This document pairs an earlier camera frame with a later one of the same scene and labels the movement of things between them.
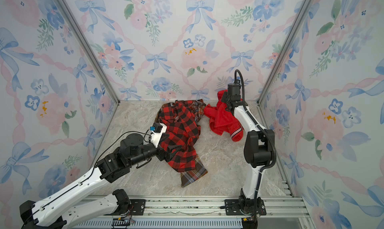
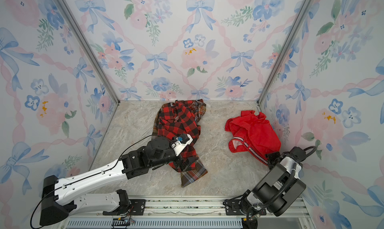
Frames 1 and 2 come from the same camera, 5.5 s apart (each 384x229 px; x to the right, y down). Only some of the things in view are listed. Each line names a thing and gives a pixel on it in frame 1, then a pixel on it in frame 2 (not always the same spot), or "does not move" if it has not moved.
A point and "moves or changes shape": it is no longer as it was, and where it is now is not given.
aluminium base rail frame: x=208 y=213 does not move
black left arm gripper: x=168 y=155 to x=187 y=164
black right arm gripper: x=224 y=99 to x=272 y=155
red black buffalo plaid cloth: x=180 y=120 does not move
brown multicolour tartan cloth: x=187 y=178 does not move
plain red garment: x=222 y=119 moves or changes shape
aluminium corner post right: x=297 y=26 does not move
